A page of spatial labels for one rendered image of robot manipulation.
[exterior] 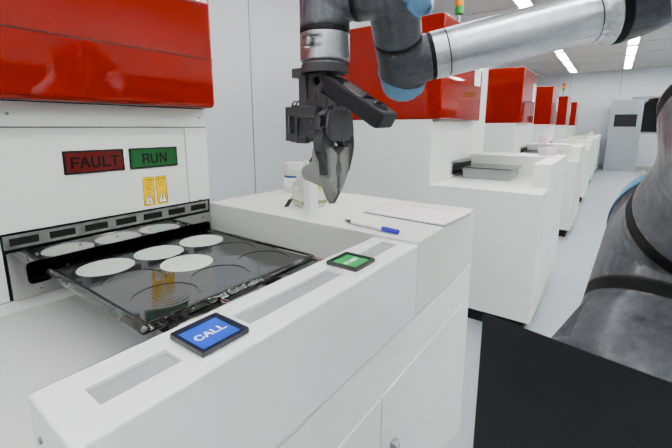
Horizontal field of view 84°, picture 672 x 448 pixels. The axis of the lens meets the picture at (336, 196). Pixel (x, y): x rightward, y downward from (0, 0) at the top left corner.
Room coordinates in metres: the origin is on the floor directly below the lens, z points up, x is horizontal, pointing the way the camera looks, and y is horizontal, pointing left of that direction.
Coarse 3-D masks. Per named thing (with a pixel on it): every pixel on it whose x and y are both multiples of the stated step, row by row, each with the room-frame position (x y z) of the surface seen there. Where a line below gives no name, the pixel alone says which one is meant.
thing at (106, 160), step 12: (72, 156) 0.77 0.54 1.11; (84, 156) 0.79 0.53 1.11; (96, 156) 0.80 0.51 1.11; (108, 156) 0.82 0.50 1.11; (120, 156) 0.84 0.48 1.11; (72, 168) 0.77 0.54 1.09; (84, 168) 0.78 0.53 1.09; (96, 168) 0.80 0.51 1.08; (108, 168) 0.82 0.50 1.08; (120, 168) 0.84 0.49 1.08
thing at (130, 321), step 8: (48, 272) 0.67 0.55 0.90; (56, 272) 0.67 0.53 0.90; (56, 280) 0.65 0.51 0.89; (64, 280) 0.63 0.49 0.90; (72, 288) 0.61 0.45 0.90; (80, 288) 0.60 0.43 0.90; (88, 296) 0.57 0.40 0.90; (96, 296) 0.57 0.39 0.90; (96, 304) 0.55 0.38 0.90; (104, 304) 0.54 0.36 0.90; (112, 304) 0.54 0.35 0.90; (112, 312) 0.52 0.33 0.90; (120, 312) 0.51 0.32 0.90; (120, 320) 0.50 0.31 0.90; (128, 320) 0.49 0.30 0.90; (136, 320) 0.49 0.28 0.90; (136, 328) 0.48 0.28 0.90; (144, 328) 0.47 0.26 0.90
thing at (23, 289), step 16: (144, 224) 0.87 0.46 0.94; (160, 224) 0.90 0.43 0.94; (176, 224) 0.93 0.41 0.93; (192, 224) 0.97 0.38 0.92; (208, 224) 1.01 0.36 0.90; (64, 240) 0.74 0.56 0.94; (80, 240) 0.76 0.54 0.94; (96, 240) 0.78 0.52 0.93; (112, 240) 0.81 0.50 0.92; (16, 256) 0.67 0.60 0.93; (32, 256) 0.69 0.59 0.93; (48, 256) 0.71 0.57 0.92; (16, 272) 0.67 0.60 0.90; (16, 288) 0.66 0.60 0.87; (32, 288) 0.68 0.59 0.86; (48, 288) 0.70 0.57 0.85
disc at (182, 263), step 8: (184, 256) 0.77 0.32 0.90; (192, 256) 0.77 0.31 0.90; (200, 256) 0.77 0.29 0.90; (208, 256) 0.77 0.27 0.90; (168, 264) 0.72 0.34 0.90; (176, 264) 0.72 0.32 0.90; (184, 264) 0.72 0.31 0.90; (192, 264) 0.72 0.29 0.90; (200, 264) 0.72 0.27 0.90; (208, 264) 0.72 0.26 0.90
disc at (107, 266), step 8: (88, 264) 0.72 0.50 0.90; (96, 264) 0.72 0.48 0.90; (104, 264) 0.72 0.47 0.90; (112, 264) 0.72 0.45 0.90; (120, 264) 0.72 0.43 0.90; (128, 264) 0.72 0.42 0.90; (80, 272) 0.68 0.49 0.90; (88, 272) 0.68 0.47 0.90; (96, 272) 0.68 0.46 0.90; (104, 272) 0.68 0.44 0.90; (112, 272) 0.68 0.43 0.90
